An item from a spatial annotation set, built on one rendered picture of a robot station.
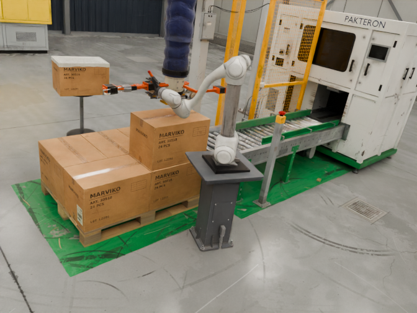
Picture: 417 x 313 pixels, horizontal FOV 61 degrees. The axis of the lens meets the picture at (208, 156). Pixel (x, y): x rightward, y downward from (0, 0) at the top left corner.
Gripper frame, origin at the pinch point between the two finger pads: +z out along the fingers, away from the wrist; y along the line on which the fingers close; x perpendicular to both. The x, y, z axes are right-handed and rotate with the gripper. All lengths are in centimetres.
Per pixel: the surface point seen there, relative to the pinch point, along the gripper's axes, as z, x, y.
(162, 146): -21, 4, 47
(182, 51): -10.9, 23.9, -29.8
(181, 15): -9, 20, -56
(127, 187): -22, -28, 77
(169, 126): -20.7, 9.4, 29.5
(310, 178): -45, 224, 123
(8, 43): 733, 74, 99
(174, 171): -22, 19, 74
